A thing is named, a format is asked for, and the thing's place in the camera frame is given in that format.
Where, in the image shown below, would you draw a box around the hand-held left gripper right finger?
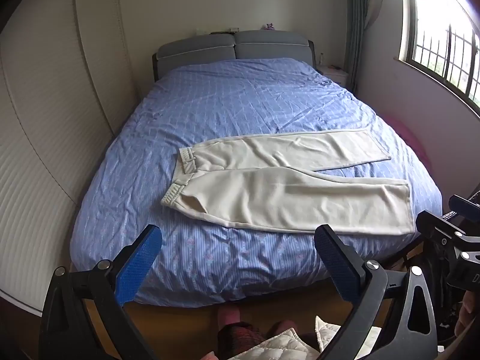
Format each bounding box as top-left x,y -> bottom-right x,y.
314,224 -> 440,360

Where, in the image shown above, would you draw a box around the green curtain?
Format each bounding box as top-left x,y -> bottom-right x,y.
344,0 -> 404,96

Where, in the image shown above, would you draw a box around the white nightstand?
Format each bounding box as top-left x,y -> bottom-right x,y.
317,65 -> 351,91

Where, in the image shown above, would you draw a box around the grey upholstered headboard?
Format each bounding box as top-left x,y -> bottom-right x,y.
152,30 -> 316,83

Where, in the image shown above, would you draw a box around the white ribbed wardrobe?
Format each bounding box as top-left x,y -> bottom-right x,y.
0,0 -> 141,317

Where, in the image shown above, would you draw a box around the blue striped floral bedcover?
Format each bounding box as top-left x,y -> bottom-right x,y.
69,57 -> 444,306

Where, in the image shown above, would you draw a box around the window with metal grille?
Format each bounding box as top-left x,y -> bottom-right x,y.
397,0 -> 480,117

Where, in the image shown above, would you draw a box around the dark red plaid trousers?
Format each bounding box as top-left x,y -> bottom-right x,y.
217,320 -> 271,360

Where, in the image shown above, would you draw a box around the person's right hand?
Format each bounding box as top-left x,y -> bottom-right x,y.
455,290 -> 480,340

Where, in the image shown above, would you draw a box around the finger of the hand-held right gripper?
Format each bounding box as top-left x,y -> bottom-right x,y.
415,210 -> 479,250
449,194 -> 480,219

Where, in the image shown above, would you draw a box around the white quilted clothing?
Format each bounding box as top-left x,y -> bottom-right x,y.
259,315 -> 380,360

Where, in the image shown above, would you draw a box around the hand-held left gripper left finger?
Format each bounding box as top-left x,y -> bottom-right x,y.
39,224 -> 163,360

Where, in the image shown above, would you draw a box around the cream pants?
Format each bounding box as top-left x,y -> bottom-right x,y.
160,128 -> 416,234

